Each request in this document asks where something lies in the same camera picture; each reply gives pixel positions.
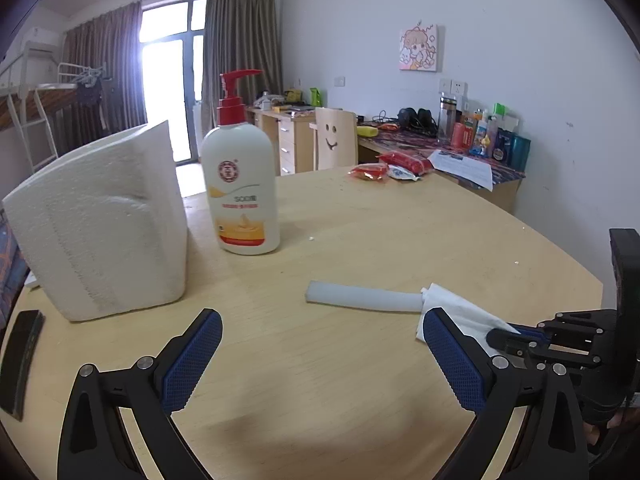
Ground black remote control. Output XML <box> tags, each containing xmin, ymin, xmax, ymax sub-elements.
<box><xmin>0</xmin><ymin>310</ymin><xmax>46</xmax><ymax>421</ymax></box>

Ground glass balcony door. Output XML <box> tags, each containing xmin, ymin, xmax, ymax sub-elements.
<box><xmin>137</xmin><ymin>0</ymin><xmax>207</xmax><ymax>163</ymax></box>

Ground grey metal bunk bed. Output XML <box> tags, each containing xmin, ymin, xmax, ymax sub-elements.
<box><xmin>35</xmin><ymin>61</ymin><xmax>108</xmax><ymax>93</ymax></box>
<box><xmin>0</xmin><ymin>50</ymin><xmax>36</xmax><ymax>133</ymax></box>

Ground blue plaid quilt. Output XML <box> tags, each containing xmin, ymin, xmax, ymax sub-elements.
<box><xmin>0</xmin><ymin>210</ymin><xmax>30</xmax><ymax>331</ymax></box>

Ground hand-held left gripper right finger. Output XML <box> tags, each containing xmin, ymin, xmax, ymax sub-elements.
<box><xmin>422</xmin><ymin>307</ymin><xmax>593</xmax><ymax>480</ymax></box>

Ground black headphones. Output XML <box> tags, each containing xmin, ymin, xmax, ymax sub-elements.
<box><xmin>397</xmin><ymin>107</ymin><xmax>437</xmax><ymax>136</ymax></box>

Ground white paper towel pack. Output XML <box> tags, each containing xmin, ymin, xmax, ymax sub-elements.
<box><xmin>2</xmin><ymin>120</ymin><xmax>190</xmax><ymax>322</ymax></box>

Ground white lotion pump bottle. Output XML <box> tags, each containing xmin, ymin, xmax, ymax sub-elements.
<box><xmin>200</xmin><ymin>69</ymin><xmax>281</xmax><ymax>256</ymax></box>

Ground wooden chair with smiley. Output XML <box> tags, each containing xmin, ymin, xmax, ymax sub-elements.
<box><xmin>314</xmin><ymin>107</ymin><xmax>359</xmax><ymax>172</ymax></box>

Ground clear water bottle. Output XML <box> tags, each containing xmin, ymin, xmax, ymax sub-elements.
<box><xmin>437</xmin><ymin>92</ymin><xmax>458</xmax><ymax>143</ymax></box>

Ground wooden desk with drawers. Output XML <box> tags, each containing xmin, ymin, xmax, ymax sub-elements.
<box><xmin>245</xmin><ymin>105</ymin><xmax>318</xmax><ymax>176</ymax></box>

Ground cartoon wall poster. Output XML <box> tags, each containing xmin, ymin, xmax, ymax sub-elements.
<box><xmin>398</xmin><ymin>24</ymin><xmax>440</xmax><ymax>72</ymax></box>

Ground row of toiletry bottles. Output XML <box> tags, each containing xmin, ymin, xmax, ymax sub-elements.
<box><xmin>450</xmin><ymin>102</ymin><xmax>532</xmax><ymax>171</ymax></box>

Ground dark hanging clothes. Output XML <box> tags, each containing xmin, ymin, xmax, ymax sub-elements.
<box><xmin>77</xmin><ymin>77</ymin><xmax>113</xmax><ymax>107</ymax></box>

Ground patterned desk mat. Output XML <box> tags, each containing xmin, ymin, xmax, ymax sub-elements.
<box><xmin>372</xmin><ymin>130</ymin><xmax>526</xmax><ymax>179</ymax></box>

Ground white cloth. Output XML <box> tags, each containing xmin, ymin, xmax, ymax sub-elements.
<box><xmin>415</xmin><ymin>283</ymin><xmax>521</xmax><ymax>348</ymax></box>

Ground white air conditioner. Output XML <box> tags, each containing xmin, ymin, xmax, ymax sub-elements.
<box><xmin>22</xmin><ymin>40</ymin><xmax>66</xmax><ymax>54</ymax></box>

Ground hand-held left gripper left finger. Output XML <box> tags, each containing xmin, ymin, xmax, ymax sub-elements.
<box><xmin>57</xmin><ymin>308</ymin><xmax>223</xmax><ymax>480</ymax></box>

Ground brown curtain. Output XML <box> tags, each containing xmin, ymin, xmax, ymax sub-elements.
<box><xmin>62</xmin><ymin>2</ymin><xmax>143</xmax><ymax>136</ymax></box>
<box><xmin>202</xmin><ymin>0</ymin><xmax>283</xmax><ymax>111</ymax></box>

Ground large red snack packet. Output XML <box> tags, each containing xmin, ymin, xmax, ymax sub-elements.
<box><xmin>378</xmin><ymin>151</ymin><xmax>435</xmax><ymax>175</ymax></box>

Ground printed paper sheet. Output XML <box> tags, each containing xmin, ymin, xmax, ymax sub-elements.
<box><xmin>427</xmin><ymin>149</ymin><xmax>496</xmax><ymax>192</ymax></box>

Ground person's right hand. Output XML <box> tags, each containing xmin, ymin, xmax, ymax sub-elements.
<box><xmin>582</xmin><ymin>402</ymin><xmax>632</xmax><ymax>448</ymax></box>

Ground grey metal bed ladder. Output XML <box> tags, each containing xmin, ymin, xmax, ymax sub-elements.
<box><xmin>6</xmin><ymin>91</ymin><xmax>57</xmax><ymax>175</ymax></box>

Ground wooden desk with mat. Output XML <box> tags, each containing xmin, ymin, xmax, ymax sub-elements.
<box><xmin>357</xmin><ymin>127</ymin><xmax>526</xmax><ymax>213</ymax></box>

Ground white soft tube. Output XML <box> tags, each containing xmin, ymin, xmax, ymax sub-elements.
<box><xmin>305</xmin><ymin>281</ymin><xmax>426</xmax><ymax>314</ymax></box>

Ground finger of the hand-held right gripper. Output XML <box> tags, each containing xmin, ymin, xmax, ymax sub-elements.
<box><xmin>510</xmin><ymin>310</ymin><xmax>620</xmax><ymax>338</ymax></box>
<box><xmin>487</xmin><ymin>329</ymin><xmax>603</xmax><ymax>370</ymax></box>

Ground small red snack packet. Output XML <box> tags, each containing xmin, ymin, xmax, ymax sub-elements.
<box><xmin>350</xmin><ymin>162</ymin><xmax>390</xmax><ymax>182</ymax></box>

